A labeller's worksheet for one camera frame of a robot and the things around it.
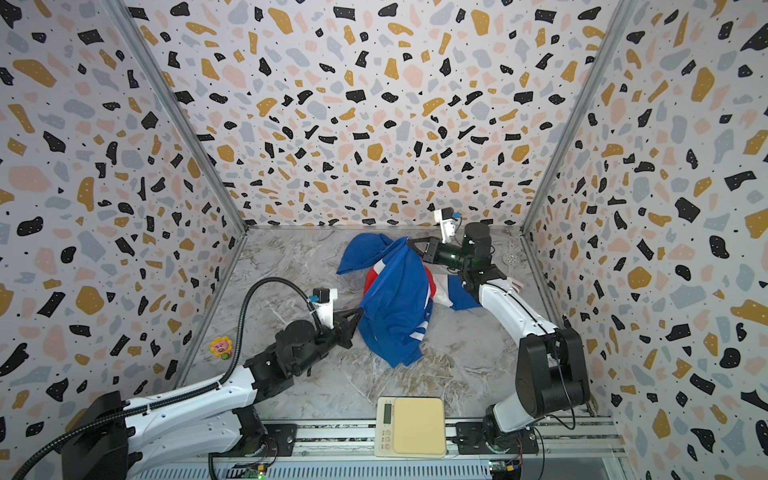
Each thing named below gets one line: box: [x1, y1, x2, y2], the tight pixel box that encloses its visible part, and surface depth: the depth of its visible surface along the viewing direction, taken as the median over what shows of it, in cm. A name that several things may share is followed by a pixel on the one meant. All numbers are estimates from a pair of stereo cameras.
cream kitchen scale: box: [374, 397, 447, 459], surface depth 76 cm
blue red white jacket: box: [336, 233, 481, 368], surface depth 87 cm
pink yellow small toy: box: [209, 336, 234, 361], surface depth 87 cm
